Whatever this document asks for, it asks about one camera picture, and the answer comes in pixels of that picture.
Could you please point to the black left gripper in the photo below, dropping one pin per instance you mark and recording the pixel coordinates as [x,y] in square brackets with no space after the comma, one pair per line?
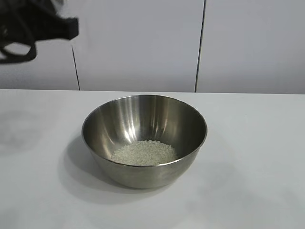
[35,21]

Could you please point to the stainless steel mixing bowl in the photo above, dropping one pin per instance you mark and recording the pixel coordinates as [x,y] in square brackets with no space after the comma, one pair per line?
[143,174]

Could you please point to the white rice grains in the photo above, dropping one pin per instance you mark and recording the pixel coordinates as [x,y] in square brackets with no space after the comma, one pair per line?
[145,152]

